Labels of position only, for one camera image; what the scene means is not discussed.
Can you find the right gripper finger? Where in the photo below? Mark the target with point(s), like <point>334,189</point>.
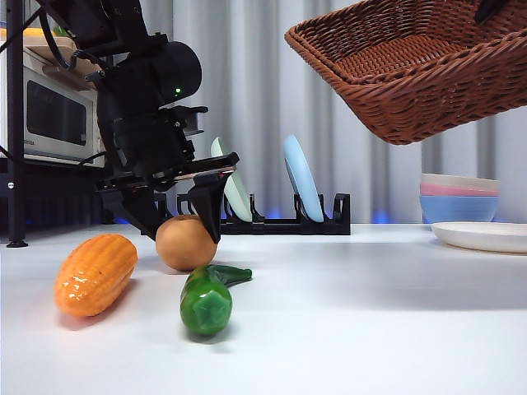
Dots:
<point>490,10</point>

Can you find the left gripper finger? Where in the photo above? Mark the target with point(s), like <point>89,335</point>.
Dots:
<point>208,197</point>
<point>136,210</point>

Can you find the tan round potato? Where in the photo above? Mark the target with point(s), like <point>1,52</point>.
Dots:
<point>185,247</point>

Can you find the orange plastic corn cob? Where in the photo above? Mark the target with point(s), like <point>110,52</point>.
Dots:
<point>96,275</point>

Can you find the brown wicker basket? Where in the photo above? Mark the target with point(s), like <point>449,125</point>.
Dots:
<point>411,82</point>

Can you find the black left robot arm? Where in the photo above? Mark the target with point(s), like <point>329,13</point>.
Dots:
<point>181,70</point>

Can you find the pale green plate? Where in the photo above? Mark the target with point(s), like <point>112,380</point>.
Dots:
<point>239,197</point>

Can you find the black dish rack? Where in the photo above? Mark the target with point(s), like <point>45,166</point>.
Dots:
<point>288,227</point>

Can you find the pale blue plate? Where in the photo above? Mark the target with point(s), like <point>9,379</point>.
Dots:
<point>302,181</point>

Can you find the white toaster oven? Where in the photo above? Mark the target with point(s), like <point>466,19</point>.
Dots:
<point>53,119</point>

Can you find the grey curtain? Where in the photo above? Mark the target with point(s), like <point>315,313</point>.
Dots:
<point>255,82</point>

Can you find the green toy leaf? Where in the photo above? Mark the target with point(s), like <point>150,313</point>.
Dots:
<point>62,32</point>

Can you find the yellow toy fruit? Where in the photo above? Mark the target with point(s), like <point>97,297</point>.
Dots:
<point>33,33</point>

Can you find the cream bowl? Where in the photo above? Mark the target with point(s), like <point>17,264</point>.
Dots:
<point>457,182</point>

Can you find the pink bowl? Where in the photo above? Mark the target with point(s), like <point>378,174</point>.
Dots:
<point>453,191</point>

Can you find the blue bowl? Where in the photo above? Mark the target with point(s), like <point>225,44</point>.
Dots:
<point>457,207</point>

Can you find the white shallow plate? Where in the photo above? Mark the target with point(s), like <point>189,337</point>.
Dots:
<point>481,236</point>

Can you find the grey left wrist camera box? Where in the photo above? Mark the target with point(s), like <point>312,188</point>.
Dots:
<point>198,123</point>

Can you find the black metal shelf frame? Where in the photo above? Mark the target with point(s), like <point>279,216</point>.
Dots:
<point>16,123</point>

